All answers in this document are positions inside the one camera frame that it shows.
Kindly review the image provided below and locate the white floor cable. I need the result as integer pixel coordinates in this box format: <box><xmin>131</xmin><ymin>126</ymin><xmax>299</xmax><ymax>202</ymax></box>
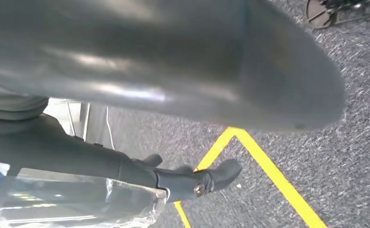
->
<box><xmin>105</xmin><ymin>106</ymin><xmax>115</xmax><ymax>151</ymax></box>

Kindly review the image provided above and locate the black wheeled base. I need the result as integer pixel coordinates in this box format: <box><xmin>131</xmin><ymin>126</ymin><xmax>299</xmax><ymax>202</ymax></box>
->
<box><xmin>305</xmin><ymin>0</ymin><xmax>370</xmax><ymax>29</ymax></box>

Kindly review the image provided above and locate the yellow floor tape square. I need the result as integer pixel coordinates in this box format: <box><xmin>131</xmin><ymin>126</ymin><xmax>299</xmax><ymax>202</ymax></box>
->
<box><xmin>173</xmin><ymin>126</ymin><xmax>328</xmax><ymax>228</ymax></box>

